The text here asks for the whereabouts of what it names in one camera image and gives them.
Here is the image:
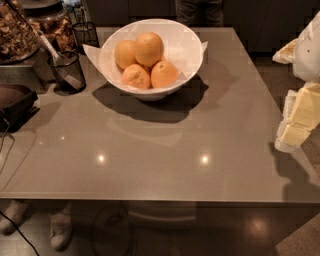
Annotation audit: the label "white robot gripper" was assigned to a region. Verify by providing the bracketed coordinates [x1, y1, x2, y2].
[272, 12, 320, 153]

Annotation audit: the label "black mesh cup rear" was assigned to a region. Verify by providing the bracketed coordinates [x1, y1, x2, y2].
[72, 22, 99, 54]

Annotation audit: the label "black cable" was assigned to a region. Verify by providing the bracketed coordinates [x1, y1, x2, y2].
[0, 118, 16, 175]

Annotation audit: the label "right white shoe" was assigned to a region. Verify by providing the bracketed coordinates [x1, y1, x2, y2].
[50, 203, 72, 251]

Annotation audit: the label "white shoe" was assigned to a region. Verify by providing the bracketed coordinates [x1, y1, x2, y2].
[50, 203, 72, 251]
[0, 200, 30, 235]

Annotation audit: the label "left white shoe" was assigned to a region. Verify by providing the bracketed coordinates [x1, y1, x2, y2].
[0, 200, 30, 235]

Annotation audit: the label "person legs dark trousers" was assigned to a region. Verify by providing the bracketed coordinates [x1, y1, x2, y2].
[175, 0, 224, 27]

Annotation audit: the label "black mesh cup front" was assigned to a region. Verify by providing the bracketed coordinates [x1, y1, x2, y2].
[48, 51, 86, 94]

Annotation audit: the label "black box device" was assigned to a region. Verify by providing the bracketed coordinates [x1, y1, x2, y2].
[0, 84, 38, 132]

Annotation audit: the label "orange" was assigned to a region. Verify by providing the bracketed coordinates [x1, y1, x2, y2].
[135, 32, 164, 67]
[122, 64, 151, 90]
[151, 60, 179, 88]
[114, 40, 136, 69]

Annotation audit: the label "white paper bowl liner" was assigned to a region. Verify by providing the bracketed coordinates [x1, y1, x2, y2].
[82, 22, 209, 91]

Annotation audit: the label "large glass snack jar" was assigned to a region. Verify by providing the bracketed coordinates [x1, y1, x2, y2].
[0, 0, 38, 65]

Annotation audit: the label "black mesh cup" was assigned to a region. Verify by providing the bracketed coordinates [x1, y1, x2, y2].
[72, 22, 99, 54]
[48, 51, 86, 94]

